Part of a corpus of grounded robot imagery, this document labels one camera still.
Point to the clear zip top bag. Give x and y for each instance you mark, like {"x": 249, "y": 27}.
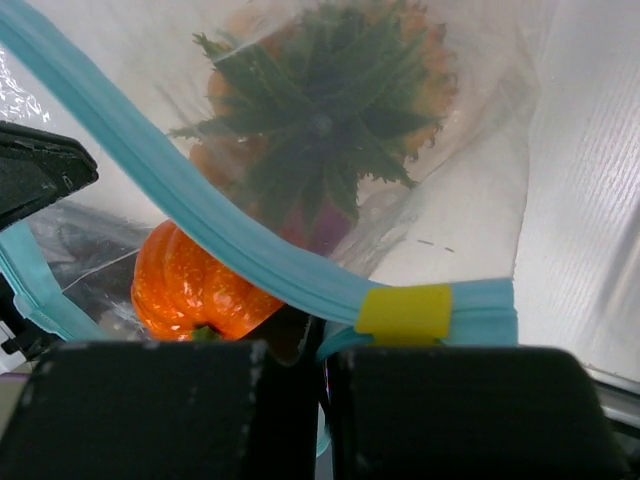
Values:
{"x": 186, "y": 170}

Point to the toy pineapple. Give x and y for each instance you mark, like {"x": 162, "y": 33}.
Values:
{"x": 342, "y": 93}

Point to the orange toy pumpkin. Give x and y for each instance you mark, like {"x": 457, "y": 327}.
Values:
{"x": 179, "y": 290}

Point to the purple toy onion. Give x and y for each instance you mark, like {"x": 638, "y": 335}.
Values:
{"x": 329, "y": 230}

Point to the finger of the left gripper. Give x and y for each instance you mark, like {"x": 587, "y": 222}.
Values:
{"x": 39, "y": 168}

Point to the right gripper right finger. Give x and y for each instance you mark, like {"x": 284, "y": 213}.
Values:
{"x": 467, "y": 413}

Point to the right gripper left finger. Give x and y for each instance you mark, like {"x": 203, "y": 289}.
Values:
{"x": 147, "y": 410}

